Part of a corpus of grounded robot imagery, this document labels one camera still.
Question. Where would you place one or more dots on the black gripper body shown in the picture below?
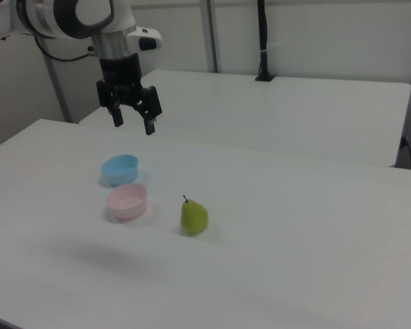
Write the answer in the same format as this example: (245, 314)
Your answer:
(120, 73)

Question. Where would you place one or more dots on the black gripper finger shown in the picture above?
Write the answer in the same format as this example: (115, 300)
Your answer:
(117, 117)
(150, 126)

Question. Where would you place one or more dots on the green pear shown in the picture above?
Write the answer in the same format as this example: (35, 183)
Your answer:
(194, 217)

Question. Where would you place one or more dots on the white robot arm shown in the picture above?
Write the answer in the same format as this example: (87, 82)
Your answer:
(68, 17)

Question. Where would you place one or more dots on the blue plastic bowl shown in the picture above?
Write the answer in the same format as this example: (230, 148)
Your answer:
(120, 169)

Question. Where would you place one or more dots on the pink plastic bowl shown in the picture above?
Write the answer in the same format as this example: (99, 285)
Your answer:
(127, 203)

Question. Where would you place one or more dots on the white zip tie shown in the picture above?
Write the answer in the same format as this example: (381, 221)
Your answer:
(272, 47)

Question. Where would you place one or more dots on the black clamped pole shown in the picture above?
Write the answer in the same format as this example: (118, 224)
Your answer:
(263, 34)

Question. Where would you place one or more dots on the slanted grey frame post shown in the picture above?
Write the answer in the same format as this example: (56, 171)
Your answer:
(58, 89)

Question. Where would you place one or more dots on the grey metal frame post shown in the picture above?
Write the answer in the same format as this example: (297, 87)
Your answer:
(210, 34)

